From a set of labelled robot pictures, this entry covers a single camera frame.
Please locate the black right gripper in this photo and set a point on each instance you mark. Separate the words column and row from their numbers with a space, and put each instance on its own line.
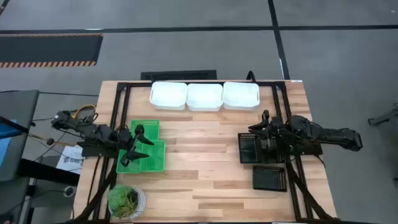
column 276, row 133

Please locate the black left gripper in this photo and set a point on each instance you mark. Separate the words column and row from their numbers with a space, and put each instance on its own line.
column 126, row 140

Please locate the black plastic basket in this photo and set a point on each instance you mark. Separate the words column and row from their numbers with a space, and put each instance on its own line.
column 280, row 158
column 269, row 179
column 247, row 149

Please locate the green plastic basket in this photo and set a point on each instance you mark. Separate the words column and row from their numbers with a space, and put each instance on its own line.
column 127, row 169
column 152, row 129
column 155, row 158

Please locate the white plastic basket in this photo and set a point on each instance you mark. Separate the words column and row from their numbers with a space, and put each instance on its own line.
column 204, row 97
column 168, row 95
column 241, row 95

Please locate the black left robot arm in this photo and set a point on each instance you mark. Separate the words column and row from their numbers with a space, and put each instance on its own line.
column 93, row 132

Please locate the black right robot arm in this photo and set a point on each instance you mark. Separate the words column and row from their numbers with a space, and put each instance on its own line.
column 335, row 137

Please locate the potted green plant white pot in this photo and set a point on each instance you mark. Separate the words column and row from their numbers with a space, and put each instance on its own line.
column 124, row 202

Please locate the white printed paper sheet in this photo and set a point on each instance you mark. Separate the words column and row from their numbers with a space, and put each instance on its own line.
column 71, row 159

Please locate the grey floor stand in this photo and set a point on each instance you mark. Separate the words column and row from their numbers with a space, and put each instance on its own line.
column 384, row 118

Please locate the grey side desk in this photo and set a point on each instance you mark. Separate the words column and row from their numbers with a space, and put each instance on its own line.
column 18, row 105

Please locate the black hazard-striped floor mat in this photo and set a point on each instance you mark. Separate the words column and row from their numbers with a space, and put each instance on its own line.
column 46, row 48

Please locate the black metal table frame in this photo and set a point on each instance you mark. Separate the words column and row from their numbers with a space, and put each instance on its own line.
column 122, row 85

